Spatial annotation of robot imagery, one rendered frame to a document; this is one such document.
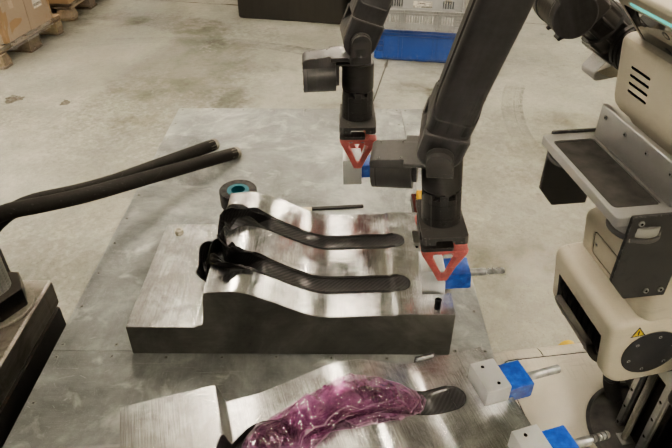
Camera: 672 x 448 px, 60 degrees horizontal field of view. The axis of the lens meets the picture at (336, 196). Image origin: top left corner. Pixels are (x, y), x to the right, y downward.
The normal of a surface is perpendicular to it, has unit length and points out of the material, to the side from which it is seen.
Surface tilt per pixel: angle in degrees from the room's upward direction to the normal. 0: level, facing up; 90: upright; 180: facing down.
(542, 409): 0
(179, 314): 0
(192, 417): 0
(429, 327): 90
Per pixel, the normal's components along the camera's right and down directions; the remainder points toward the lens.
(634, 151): -0.99, 0.07
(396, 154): -0.23, -0.56
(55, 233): 0.00, -0.83
